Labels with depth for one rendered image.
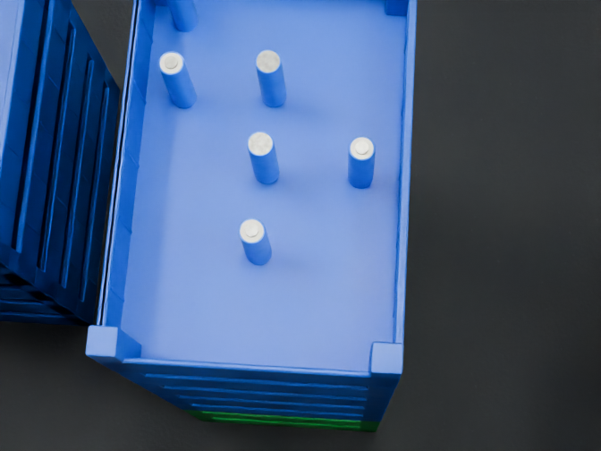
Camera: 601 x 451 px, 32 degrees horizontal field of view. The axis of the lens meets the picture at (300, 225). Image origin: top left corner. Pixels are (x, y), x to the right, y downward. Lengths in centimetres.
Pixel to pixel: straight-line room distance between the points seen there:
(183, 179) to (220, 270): 7
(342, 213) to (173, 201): 12
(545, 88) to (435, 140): 15
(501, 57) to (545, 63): 6
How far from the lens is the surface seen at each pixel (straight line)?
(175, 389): 85
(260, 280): 74
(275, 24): 81
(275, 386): 77
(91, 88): 120
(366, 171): 72
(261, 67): 72
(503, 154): 129
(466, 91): 131
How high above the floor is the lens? 121
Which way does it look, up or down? 75 degrees down
